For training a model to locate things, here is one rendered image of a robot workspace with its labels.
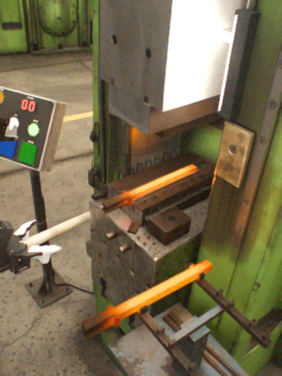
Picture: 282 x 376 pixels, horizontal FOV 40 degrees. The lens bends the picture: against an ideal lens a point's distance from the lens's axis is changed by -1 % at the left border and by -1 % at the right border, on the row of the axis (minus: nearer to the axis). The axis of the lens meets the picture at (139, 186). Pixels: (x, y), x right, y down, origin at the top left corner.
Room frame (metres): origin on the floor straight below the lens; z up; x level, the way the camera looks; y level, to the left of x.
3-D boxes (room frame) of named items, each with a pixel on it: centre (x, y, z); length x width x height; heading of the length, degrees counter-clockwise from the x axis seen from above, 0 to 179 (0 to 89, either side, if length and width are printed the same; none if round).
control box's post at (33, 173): (1.45, 0.48, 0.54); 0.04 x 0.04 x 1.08; 41
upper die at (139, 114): (1.23, -0.11, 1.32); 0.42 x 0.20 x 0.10; 131
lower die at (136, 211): (1.23, -0.11, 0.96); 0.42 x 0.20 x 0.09; 131
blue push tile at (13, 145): (1.34, 0.54, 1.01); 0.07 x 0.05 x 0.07; 66
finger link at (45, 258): (0.80, 0.26, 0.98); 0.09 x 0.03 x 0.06; 96
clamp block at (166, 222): (1.00, -0.11, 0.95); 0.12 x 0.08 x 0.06; 131
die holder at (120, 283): (1.20, -0.15, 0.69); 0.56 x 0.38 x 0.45; 131
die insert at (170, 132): (1.24, -0.15, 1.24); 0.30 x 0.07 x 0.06; 131
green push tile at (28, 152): (1.30, 0.44, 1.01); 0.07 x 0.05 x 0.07; 66
